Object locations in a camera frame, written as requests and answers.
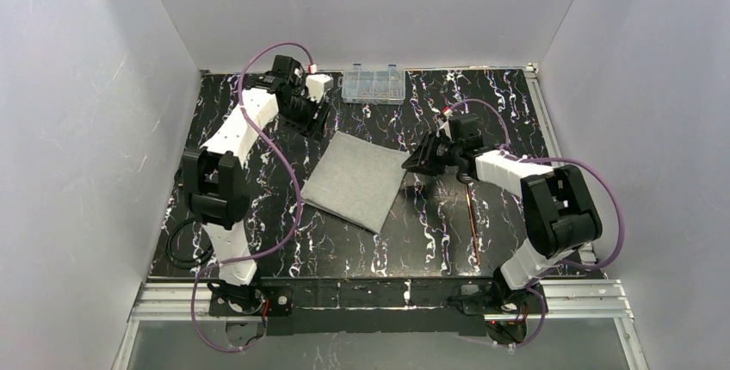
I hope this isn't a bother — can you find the grey cloth napkin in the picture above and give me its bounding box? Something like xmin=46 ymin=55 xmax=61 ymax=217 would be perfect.
xmin=301 ymin=132 xmax=409 ymax=234

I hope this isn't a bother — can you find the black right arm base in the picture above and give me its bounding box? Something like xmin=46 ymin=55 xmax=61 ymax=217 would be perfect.
xmin=448 ymin=277 xmax=545 ymax=318

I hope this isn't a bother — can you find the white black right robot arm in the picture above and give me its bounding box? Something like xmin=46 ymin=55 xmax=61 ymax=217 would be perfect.
xmin=401 ymin=116 xmax=603 ymax=293

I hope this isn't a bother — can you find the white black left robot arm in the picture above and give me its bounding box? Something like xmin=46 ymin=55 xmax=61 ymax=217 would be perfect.
xmin=182 ymin=55 xmax=334 ymax=286

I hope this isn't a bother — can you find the clear plastic compartment box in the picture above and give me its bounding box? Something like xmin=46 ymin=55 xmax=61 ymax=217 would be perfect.
xmin=341 ymin=64 xmax=405 ymax=105

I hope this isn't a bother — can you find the black copper spoon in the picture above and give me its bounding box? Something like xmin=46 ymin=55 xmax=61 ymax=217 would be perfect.
xmin=465 ymin=184 xmax=481 ymax=267

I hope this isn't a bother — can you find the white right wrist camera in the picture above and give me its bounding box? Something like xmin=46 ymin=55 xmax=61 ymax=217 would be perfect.
xmin=436 ymin=108 xmax=454 ymax=141

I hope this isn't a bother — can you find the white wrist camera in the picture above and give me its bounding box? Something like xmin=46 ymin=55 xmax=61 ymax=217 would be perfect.
xmin=306 ymin=73 xmax=334 ymax=103
xmin=436 ymin=108 xmax=454 ymax=141

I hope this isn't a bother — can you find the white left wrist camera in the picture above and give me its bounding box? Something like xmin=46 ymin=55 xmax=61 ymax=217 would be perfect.
xmin=306 ymin=73 xmax=334 ymax=103

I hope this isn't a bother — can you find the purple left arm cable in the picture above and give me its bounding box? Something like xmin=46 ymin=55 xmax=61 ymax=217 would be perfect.
xmin=190 ymin=42 xmax=316 ymax=354

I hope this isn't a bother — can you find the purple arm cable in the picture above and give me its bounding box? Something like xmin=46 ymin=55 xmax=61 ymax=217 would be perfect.
xmin=442 ymin=98 xmax=626 ymax=348
xmin=190 ymin=42 xmax=316 ymax=354

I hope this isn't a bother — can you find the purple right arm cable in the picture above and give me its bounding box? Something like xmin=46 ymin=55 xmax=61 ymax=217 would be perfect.
xmin=442 ymin=98 xmax=626 ymax=348

